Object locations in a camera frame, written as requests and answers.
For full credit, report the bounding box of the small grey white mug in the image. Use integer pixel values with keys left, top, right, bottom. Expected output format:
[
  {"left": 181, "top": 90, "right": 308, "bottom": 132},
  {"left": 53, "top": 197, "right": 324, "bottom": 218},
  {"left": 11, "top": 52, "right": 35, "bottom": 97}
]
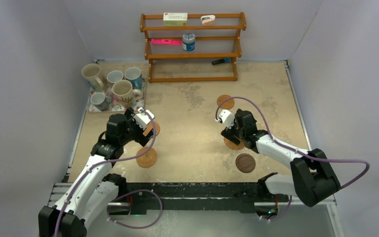
[{"left": 90, "top": 92, "right": 109, "bottom": 111}]

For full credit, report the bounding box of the blue white lidded jar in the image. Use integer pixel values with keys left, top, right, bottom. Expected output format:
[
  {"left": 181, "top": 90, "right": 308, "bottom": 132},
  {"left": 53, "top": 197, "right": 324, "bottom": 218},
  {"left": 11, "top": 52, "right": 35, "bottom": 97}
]
[{"left": 182, "top": 33, "right": 195, "bottom": 51}]

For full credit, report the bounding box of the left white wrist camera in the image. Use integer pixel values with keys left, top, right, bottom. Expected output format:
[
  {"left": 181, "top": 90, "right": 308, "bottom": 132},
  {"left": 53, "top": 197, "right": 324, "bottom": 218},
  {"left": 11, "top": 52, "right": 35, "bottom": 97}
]
[{"left": 133, "top": 108, "right": 155, "bottom": 130}]

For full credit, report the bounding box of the pink highlighter marker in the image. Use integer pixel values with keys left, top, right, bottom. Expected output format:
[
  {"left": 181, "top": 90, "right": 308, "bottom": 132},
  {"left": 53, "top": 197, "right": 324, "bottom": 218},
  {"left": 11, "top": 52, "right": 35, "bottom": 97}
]
[{"left": 151, "top": 39, "right": 182, "bottom": 46}]

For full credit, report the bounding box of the white green cardboard box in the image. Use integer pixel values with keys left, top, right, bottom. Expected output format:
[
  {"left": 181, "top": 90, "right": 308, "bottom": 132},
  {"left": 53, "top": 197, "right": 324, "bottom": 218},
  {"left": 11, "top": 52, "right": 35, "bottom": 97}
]
[{"left": 163, "top": 12, "right": 188, "bottom": 27}]

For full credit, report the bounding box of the black aluminium base frame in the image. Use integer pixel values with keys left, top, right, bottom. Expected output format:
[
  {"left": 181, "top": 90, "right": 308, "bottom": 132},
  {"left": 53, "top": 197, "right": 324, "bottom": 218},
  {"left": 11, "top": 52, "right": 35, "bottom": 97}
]
[{"left": 38, "top": 165, "right": 344, "bottom": 237}]

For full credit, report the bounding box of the cream mug with plant print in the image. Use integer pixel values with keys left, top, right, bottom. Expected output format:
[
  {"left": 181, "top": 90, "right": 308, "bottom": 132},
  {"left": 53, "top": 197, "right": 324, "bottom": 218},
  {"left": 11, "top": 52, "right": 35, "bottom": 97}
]
[{"left": 112, "top": 79, "right": 144, "bottom": 108}]

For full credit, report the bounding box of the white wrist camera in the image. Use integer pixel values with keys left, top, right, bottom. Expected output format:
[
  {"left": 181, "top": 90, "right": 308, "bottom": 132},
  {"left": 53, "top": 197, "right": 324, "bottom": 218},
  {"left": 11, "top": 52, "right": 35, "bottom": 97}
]
[
  {"left": 216, "top": 109, "right": 235, "bottom": 129},
  {"left": 133, "top": 108, "right": 155, "bottom": 130}
]

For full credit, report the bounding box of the floral pattern tray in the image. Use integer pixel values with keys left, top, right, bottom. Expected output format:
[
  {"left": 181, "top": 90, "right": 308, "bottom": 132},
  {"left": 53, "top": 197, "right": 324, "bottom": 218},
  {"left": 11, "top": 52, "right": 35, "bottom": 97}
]
[{"left": 86, "top": 78, "right": 146, "bottom": 113}]

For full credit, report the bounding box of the tall cream mug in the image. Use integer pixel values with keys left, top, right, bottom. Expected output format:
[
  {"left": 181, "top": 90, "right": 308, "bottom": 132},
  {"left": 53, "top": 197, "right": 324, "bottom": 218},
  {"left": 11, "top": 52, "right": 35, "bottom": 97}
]
[{"left": 81, "top": 63, "right": 107, "bottom": 92}]

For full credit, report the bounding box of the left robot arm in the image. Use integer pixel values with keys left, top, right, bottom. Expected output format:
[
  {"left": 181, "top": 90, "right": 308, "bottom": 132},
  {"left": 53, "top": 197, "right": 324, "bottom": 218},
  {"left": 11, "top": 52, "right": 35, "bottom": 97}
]
[{"left": 38, "top": 108, "right": 155, "bottom": 237}]

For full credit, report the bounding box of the purple cable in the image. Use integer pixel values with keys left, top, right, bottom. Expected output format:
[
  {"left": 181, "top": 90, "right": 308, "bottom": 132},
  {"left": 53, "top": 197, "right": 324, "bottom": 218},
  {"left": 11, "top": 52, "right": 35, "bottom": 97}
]
[
  {"left": 215, "top": 96, "right": 371, "bottom": 223},
  {"left": 52, "top": 109, "right": 163, "bottom": 237}
]

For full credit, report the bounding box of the blue mug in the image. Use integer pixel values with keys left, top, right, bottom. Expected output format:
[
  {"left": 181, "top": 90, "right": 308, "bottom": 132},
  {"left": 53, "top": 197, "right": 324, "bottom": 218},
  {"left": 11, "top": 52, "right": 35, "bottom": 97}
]
[{"left": 124, "top": 67, "right": 143, "bottom": 89}]

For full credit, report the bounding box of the wooden three-tier shelf rack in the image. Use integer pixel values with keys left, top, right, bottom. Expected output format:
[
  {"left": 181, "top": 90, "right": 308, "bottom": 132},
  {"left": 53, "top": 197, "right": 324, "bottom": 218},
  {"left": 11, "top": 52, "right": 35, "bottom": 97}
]
[{"left": 140, "top": 12, "right": 247, "bottom": 82}]

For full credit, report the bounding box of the smooth wooden coaster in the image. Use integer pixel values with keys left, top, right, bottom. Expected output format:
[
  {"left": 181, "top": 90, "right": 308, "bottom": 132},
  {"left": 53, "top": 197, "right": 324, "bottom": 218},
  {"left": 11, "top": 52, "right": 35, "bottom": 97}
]
[
  {"left": 217, "top": 95, "right": 235, "bottom": 110},
  {"left": 143, "top": 122, "right": 160, "bottom": 136}
]

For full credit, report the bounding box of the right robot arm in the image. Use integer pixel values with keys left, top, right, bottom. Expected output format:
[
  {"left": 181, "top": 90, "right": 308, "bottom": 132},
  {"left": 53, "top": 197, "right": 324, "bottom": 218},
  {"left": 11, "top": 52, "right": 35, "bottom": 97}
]
[{"left": 216, "top": 109, "right": 341, "bottom": 207}]

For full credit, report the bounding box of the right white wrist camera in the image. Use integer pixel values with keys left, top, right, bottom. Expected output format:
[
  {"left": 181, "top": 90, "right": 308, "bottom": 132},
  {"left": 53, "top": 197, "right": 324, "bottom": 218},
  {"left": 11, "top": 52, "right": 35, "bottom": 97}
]
[{"left": 216, "top": 109, "right": 235, "bottom": 129}]

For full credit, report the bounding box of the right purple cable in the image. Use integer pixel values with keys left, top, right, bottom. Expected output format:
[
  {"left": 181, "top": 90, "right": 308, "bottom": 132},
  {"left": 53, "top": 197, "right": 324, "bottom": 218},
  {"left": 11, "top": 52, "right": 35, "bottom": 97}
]
[{"left": 215, "top": 96, "right": 371, "bottom": 223}]

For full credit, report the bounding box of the black blue marker pen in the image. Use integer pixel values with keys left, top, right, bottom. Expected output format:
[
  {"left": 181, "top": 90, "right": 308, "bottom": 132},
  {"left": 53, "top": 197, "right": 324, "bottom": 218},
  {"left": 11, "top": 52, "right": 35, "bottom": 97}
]
[{"left": 211, "top": 58, "right": 231, "bottom": 65}]

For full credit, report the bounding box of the woven rattan coaster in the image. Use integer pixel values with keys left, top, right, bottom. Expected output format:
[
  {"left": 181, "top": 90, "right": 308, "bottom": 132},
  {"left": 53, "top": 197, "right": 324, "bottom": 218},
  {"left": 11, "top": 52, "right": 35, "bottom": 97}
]
[
  {"left": 136, "top": 147, "right": 158, "bottom": 168},
  {"left": 224, "top": 138, "right": 245, "bottom": 150}
]

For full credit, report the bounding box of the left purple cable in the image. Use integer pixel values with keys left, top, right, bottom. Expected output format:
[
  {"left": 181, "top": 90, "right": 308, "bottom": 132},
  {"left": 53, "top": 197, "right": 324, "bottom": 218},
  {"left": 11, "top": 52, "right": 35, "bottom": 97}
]
[{"left": 52, "top": 109, "right": 163, "bottom": 237}]

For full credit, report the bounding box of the pink white small device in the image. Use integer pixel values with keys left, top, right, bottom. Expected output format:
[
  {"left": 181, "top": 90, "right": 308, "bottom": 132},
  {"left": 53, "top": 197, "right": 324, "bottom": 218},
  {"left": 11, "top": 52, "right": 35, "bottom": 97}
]
[{"left": 200, "top": 15, "right": 216, "bottom": 26}]

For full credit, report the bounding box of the dark brown wooden coaster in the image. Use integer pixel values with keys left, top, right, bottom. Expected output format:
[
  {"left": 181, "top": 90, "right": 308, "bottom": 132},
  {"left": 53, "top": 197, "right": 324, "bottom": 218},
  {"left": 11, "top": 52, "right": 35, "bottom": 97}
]
[{"left": 235, "top": 153, "right": 256, "bottom": 173}]

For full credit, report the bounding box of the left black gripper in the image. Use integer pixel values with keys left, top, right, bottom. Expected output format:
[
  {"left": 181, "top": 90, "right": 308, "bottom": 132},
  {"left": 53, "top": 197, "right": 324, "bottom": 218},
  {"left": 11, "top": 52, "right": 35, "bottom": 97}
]
[{"left": 119, "top": 108, "right": 154, "bottom": 146}]

